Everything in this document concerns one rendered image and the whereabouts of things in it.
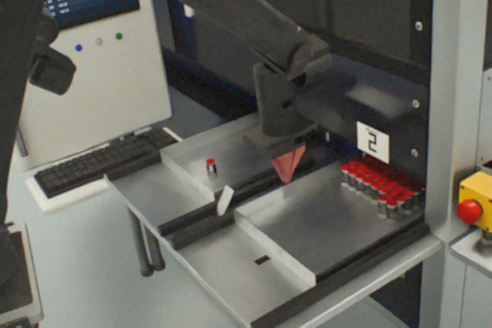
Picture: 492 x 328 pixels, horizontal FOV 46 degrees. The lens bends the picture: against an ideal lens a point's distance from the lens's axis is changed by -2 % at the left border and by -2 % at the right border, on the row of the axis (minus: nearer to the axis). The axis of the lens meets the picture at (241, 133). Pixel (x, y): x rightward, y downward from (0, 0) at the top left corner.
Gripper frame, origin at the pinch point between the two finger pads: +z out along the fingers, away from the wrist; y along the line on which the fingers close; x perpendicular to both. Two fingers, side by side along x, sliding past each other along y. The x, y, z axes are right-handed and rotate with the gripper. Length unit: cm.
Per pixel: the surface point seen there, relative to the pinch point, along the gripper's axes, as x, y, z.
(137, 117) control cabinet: 89, 8, 24
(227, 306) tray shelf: 0.9, -14.0, 20.5
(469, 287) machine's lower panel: -12, 34, 37
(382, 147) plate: 4.5, 26.1, 7.8
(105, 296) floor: 120, -13, 109
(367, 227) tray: 1.1, 18.3, 21.2
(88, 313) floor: 116, -22, 109
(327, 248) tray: 1.4, 8.6, 20.9
